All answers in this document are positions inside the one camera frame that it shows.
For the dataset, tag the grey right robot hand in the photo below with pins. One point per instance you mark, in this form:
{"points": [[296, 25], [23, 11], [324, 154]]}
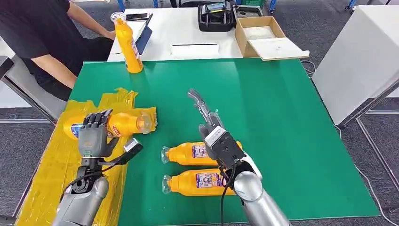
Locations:
{"points": [[213, 120]]}

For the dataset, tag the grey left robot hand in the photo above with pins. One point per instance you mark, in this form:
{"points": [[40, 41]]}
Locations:
{"points": [[92, 140]]}

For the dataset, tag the orange drink bottle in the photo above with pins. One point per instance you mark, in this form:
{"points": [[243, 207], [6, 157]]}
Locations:
{"points": [[184, 184], [124, 124], [129, 46], [184, 154]]}

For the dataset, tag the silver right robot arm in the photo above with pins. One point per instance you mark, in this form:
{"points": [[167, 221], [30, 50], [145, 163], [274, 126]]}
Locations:
{"points": [[261, 206]]}

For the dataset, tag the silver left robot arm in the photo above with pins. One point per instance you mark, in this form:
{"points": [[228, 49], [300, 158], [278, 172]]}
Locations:
{"points": [[81, 202]]}

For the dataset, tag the yellow plastic sheet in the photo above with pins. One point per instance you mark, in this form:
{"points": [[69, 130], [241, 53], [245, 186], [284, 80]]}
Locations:
{"points": [[53, 168]]}

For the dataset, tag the green table mat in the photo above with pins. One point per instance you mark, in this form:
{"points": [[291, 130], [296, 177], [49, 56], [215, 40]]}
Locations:
{"points": [[265, 124]]}

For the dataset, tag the white paper with black strip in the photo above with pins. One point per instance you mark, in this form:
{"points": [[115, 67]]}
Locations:
{"points": [[194, 50]]}

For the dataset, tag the open cardboard box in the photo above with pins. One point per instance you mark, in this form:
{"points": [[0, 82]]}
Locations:
{"points": [[241, 39]]}

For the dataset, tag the white board box lid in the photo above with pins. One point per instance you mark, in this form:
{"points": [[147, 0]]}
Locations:
{"points": [[277, 49]]}

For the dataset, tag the white desk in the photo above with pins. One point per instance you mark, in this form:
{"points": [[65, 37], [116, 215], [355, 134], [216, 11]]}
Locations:
{"points": [[180, 28]]}

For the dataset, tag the white foam pad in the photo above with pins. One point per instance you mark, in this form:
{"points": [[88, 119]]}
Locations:
{"points": [[259, 32]]}

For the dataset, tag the black equipment case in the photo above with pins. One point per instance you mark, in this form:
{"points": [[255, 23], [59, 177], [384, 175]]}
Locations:
{"points": [[216, 18]]}

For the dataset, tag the tablet in blue case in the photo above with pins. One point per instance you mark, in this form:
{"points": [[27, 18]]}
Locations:
{"points": [[144, 39]]}

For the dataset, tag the grey plastic tray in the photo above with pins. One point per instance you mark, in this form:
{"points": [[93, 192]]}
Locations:
{"points": [[248, 12]]}

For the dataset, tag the green crate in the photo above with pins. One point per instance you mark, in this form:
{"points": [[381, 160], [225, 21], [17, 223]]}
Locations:
{"points": [[252, 2]]}

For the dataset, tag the person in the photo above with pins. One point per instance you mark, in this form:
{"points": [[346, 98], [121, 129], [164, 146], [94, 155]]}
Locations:
{"points": [[28, 31]]}

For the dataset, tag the black smartphone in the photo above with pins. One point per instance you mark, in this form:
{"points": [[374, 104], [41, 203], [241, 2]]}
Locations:
{"points": [[137, 16]]}

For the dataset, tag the large white side table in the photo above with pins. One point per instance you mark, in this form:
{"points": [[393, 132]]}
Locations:
{"points": [[355, 65]]}

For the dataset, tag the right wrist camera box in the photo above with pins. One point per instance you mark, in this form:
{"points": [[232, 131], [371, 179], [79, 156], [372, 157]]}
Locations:
{"points": [[226, 148]]}

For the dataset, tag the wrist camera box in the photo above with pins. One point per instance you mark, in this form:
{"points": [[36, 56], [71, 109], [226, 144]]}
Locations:
{"points": [[226, 148], [132, 151]]}

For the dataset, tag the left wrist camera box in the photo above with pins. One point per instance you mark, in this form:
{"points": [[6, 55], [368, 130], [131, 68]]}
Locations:
{"points": [[132, 151]]}

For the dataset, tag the white table with metal frame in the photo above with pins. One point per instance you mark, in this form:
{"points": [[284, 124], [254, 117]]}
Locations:
{"points": [[31, 92]]}

